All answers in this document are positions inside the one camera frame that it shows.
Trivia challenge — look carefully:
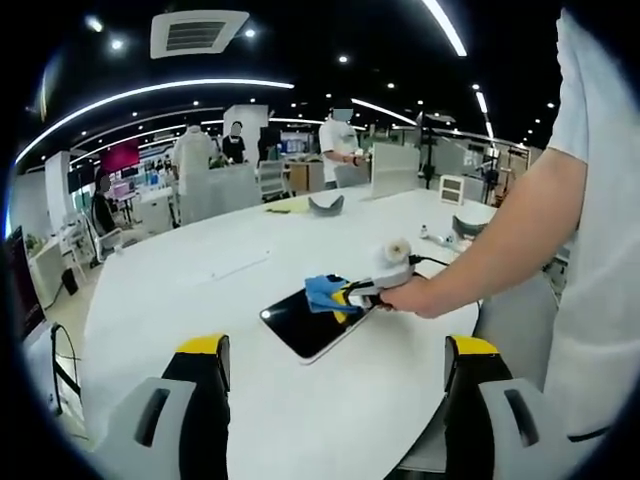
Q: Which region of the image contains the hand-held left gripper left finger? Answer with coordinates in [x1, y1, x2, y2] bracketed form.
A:
[92, 332, 232, 480]

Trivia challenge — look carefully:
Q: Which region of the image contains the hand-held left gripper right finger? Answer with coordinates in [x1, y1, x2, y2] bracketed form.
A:
[443, 334, 571, 480]

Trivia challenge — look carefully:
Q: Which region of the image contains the blue cleaning cloth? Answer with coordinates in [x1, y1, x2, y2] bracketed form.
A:
[303, 272, 361, 316]

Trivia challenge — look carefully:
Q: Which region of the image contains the person's right hand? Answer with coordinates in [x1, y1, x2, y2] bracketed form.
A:
[379, 277, 444, 320]

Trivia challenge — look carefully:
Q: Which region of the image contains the grey curved headset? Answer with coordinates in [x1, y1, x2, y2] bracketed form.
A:
[451, 213, 496, 239]
[307, 195, 346, 220]

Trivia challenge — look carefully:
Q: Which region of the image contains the white framed box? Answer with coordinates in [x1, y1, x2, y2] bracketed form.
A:
[438, 174, 465, 206]

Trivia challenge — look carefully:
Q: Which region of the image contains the frosted desk partition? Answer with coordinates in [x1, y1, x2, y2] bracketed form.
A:
[370, 142, 420, 197]
[177, 164, 264, 226]

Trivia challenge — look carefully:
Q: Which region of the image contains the black tripod stand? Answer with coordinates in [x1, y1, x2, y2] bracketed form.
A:
[417, 112, 439, 191]

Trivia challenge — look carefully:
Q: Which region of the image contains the white mesh chair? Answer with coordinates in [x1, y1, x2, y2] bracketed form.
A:
[257, 159, 294, 201]

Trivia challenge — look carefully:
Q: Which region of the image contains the white office chair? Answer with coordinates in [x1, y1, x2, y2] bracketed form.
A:
[87, 209, 126, 264]

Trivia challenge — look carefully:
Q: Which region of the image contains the white covered stand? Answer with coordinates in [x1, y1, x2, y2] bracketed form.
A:
[173, 124, 219, 196]

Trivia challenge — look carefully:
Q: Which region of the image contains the ceiling air vent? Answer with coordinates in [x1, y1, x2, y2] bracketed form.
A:
[149, 10, 250, 60]

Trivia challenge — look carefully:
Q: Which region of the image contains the black cable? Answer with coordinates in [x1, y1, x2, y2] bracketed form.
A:
[49, 322, 84, 416]
[408, 254, 454, 269]

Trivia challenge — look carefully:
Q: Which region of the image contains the red wall screen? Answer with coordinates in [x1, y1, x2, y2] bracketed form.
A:
[99, 139, 140, 171]

